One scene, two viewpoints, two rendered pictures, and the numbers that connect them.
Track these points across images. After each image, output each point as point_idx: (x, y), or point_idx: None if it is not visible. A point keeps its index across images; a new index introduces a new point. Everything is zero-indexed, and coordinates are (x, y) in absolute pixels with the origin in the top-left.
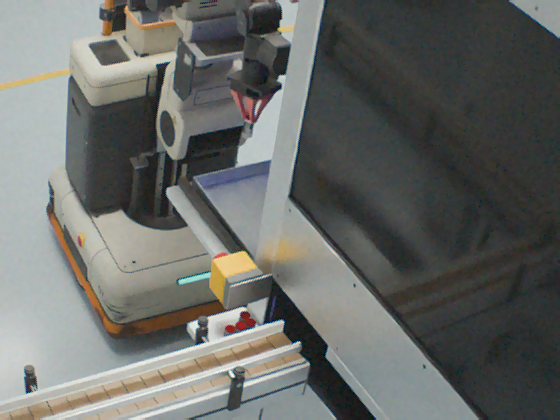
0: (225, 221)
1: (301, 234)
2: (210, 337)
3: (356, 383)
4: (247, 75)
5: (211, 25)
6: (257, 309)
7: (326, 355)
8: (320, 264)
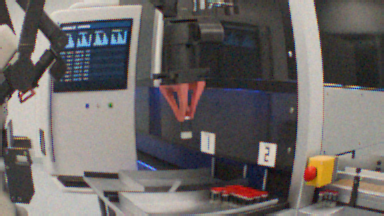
0: (217, 212)
1: (335, 101)
2: (330, 210)
3: (368, 147)
4: (190, 60)
5: (10, 129)
6: (307, 199)
7: (354, 156)
8: (347, 105)
